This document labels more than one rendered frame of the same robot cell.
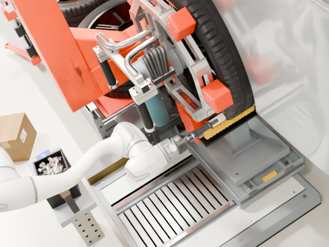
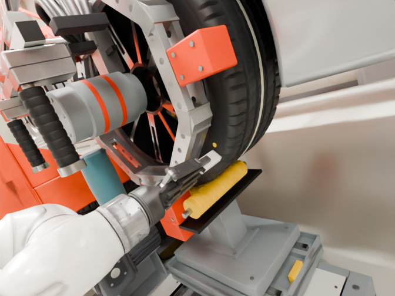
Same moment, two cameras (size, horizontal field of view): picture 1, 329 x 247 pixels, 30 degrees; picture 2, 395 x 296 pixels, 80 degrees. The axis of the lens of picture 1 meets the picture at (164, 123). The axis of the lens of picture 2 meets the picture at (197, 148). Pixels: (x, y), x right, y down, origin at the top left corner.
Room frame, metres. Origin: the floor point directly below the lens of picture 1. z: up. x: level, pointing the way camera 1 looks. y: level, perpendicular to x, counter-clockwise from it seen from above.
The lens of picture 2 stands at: (1.26, 0.04, 0.81)
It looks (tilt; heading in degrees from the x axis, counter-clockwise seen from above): 14 degrees down; 335
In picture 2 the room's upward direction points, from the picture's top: 22 degrees counter-clockwise
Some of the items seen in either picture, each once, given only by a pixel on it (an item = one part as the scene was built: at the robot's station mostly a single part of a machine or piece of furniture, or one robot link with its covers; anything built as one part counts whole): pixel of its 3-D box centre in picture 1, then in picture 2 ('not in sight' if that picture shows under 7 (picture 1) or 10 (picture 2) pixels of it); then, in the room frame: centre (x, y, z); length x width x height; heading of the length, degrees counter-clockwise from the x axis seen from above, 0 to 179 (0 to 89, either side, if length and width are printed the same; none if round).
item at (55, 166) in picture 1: (56, 177); not in sight; (1.90, 0.52, 0.51); 0.20 x 0.14 x 0.13; 6
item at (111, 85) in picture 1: (107, 71); (27, 144); (2.05, 0.14, 0.83); 0.04 x 0.04 x 0.16
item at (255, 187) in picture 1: (241, 152); (239, 258); (1.98, -0.29, 0.13); 0.50 x 0.36 x 0.10; 14
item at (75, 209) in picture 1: (66, 196); not in sight; (1.74, 0.48, 0.55); 0.03 x 0.03 x 0.21; 14
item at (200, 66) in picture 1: (173, 58); (123, 97); (1.94, -0.13, 0.85); 0.54 x 0.07 x 0.54; 14
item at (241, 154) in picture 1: (233, 125); (223, 218); (1.98, -0.29, 0.32); 0.40 x 0.30 x 0.28; 14
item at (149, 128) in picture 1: (144, 114); (52, 129); (1.72, 0.06, 0.83); 0.04 x 0.04 x 0.16
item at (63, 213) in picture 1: (60, 185); not in sight; (1.93, 0.53, 0.44); 0.43 x 0.17 x 0.03; 14
